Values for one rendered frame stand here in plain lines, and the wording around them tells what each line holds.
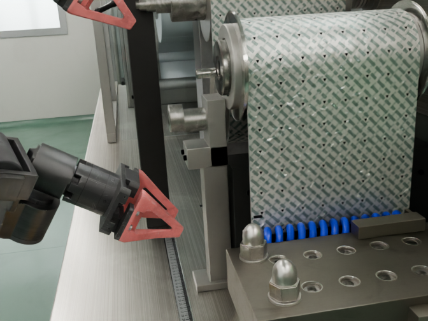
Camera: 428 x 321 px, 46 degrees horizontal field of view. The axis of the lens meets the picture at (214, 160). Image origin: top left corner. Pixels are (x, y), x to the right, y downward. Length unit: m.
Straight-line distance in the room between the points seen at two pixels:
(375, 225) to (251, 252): 0.17
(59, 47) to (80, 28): 0.32
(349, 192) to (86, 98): 5.68
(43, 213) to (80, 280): 0.26
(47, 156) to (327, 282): 0.36
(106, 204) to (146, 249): 0.34
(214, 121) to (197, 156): 0.06
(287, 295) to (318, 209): 0.20
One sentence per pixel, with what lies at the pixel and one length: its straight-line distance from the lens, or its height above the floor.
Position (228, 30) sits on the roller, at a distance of 0.67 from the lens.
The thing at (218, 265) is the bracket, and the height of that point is 0.94.
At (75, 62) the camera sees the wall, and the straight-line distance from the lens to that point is 6.24.
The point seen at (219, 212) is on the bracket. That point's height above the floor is 1.03.
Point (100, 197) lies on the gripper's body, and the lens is 0.64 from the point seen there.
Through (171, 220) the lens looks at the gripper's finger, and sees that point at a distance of 0.65.
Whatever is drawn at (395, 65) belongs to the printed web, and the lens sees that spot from 0.72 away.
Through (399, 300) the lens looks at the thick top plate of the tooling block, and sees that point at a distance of 0.59.
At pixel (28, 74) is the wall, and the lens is 6.33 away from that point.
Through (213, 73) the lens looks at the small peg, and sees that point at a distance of 0.71.
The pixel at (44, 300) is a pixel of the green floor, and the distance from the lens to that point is 2.64.
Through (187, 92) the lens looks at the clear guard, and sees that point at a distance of 1.69.
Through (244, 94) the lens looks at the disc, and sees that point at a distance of 0.64.
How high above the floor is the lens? 1.34
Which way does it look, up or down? 18 degrees down
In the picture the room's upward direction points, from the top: 3 degrees counter-clockwise
